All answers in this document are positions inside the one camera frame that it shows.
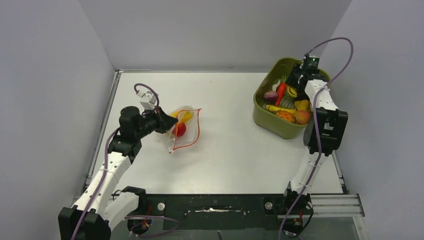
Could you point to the clear zip top bag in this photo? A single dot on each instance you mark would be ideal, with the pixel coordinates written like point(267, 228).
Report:
point(191, 136)

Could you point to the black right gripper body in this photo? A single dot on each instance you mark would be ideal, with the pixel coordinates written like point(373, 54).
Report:
point(293, 79)

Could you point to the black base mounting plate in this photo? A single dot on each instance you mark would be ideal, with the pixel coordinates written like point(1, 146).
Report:
point(282, 211)

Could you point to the aluminium frame rail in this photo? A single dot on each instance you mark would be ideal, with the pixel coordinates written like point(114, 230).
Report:
point(337, 206)

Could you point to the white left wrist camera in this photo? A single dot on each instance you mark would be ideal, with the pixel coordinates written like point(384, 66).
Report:
point(147, 100)

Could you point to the purple red onion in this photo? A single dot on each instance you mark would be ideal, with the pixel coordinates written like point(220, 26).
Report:
point(270, 96)

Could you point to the orange carrot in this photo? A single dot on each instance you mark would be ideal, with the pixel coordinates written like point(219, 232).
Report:
point(281, 90)

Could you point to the small yellow banana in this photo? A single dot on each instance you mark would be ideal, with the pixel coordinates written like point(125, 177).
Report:
point(292, 91)

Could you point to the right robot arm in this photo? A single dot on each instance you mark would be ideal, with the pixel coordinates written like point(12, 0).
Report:
point(324, 130)

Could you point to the green plastic bin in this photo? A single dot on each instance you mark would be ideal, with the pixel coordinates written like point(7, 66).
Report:
point(269, 120)

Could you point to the red apple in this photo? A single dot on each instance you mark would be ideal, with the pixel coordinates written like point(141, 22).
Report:
point(179, 129)

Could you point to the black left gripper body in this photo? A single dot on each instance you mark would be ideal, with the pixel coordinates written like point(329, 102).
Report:
point(151, 123)

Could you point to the yellow banana bunch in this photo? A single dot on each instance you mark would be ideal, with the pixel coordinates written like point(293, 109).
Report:
point(183, 116)

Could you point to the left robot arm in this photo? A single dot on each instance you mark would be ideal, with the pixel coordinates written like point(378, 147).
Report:
point(92, 216)

